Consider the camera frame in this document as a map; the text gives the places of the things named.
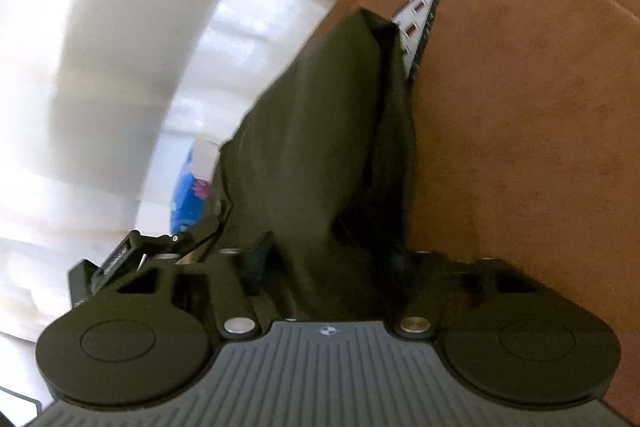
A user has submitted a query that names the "blue white tissue pack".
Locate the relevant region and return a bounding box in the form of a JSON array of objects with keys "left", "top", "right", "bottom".
[{"left": 169, "top": 139, "right": 219, "bottom": 234}]

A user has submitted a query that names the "dark olive garment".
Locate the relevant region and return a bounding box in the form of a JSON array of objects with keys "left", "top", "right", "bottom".
[{"left": 204, "top": 10, "right": 414, "bottom": 322}]

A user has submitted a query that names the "navy patterned cloth mat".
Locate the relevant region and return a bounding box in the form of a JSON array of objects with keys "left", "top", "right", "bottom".
[{"left": 392, "top": 0, "right": 439, "bottom": 87}]

